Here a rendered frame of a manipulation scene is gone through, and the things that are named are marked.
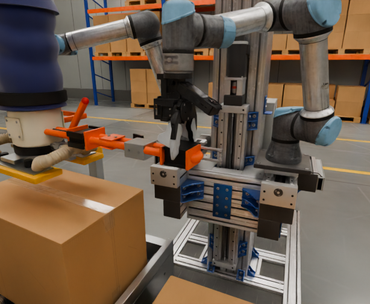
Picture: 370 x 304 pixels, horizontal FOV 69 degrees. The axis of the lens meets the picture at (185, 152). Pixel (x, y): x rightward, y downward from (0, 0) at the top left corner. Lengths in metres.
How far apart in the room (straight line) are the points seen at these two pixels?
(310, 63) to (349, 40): 6.88
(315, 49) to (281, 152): 0.43
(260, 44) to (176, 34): 0.75
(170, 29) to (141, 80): 8.42
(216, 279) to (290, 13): 1.43
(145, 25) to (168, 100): 0.65
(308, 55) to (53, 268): 1.05
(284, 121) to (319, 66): 0.27
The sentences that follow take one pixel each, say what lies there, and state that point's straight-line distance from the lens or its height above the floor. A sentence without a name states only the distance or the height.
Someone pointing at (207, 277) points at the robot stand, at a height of 0.21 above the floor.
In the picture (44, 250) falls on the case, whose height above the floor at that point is 0.90.
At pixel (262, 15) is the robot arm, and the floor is 1.59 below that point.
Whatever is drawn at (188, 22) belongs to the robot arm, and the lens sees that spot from 0.66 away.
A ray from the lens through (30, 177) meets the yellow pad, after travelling 0.97.
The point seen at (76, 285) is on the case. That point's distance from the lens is 1.01.
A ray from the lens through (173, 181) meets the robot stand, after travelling 1.22.
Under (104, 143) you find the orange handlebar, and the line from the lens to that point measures 0.83.
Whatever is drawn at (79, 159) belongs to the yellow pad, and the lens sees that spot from 1.07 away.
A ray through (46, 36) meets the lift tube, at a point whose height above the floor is 1.52.
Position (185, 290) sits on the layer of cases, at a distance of 1.27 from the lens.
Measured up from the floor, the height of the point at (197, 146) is 1.24.
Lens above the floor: 1.45
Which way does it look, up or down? 18 degrees down
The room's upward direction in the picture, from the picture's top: straight up
